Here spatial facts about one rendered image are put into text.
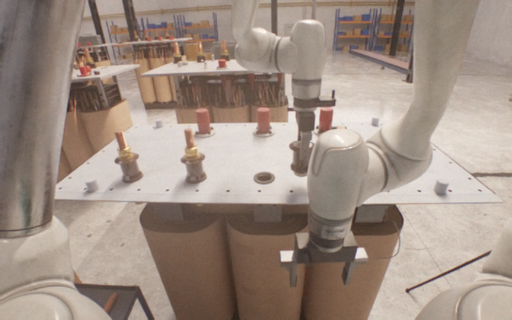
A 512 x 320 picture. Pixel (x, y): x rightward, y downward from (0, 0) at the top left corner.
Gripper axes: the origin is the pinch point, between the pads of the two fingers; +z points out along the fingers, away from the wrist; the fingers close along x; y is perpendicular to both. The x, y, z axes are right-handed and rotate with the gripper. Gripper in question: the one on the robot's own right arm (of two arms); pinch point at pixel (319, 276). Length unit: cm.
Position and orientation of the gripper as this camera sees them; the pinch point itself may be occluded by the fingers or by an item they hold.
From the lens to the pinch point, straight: 69.0
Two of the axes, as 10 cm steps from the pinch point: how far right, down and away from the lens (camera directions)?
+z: 0.3, 8.8, 4.8
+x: 10.0, -0.3, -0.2
